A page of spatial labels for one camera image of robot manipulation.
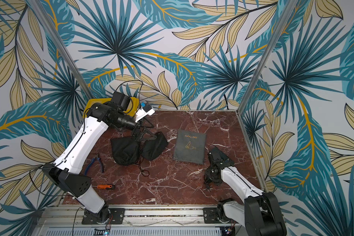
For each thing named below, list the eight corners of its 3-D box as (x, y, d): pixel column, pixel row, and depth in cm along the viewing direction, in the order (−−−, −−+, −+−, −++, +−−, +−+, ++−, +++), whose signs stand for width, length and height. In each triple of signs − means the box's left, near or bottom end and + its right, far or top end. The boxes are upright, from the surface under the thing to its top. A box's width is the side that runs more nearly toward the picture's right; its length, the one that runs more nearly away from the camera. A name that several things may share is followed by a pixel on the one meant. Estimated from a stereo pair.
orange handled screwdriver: (94, 189, 83) (91, 187, 81) (95, 186, 84) (92, 185, 82) (114, 189, 84) (112, 187, 81) (114, 186, 84) (113, 185, 82)
